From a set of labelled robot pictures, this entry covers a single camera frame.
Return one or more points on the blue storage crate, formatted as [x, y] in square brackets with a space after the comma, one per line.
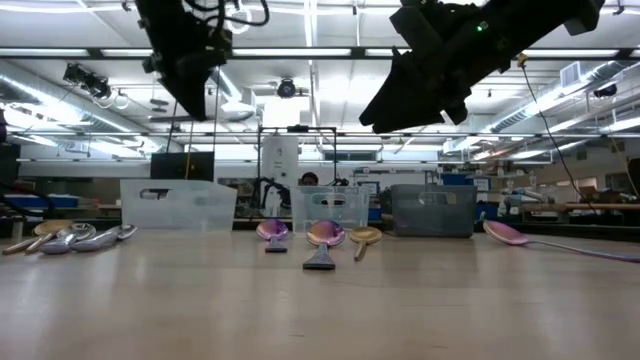
[487, 212]
[455, 180]

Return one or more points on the white upright panel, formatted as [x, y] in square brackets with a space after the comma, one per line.
[280, 155]

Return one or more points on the black aluminium table frame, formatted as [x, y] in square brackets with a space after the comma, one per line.
[600, 231]

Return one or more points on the blue storage tote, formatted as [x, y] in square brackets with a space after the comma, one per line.
[45, 201]

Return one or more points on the large frosted plastic bin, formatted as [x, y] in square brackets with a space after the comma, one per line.
[190, 212]

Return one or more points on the black background robot arm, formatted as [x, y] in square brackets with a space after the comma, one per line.
[272, 187]

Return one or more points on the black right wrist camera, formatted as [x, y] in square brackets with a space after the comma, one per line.
[415, 27]

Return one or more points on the iridescent purple spoon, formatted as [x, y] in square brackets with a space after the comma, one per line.
[272, 230]
[325, 233]
[505, 232]

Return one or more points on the wooden spoon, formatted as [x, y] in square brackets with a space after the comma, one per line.
[47, 227]

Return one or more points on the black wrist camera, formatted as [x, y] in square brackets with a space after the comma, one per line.
[415, 27]
[224, 45]

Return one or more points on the black tubular stand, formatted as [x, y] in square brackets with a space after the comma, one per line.
[300, 128]

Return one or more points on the person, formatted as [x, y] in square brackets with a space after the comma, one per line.
[310, 179]

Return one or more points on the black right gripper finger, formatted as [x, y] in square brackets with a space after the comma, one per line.
[405, 90]
[415, 117]

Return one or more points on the silver ceiling duct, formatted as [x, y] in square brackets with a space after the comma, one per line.
[230, 87]

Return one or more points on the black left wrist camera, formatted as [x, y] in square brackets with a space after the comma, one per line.
[224, 45]

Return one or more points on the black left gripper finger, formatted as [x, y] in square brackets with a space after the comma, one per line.
[192, 90]
[212, 77]

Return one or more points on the wooden workbench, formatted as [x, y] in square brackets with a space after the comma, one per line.
[600, 206]

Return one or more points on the gold spoon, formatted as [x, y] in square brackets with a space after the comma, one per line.
[366, 235]
[35, 245]

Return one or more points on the small clear plastic bin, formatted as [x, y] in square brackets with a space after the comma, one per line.
[345, 210]

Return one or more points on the grey plastic bin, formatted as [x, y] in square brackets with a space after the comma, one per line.
[435, 215]

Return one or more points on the black overhead camera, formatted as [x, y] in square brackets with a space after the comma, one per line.
[286, 88]

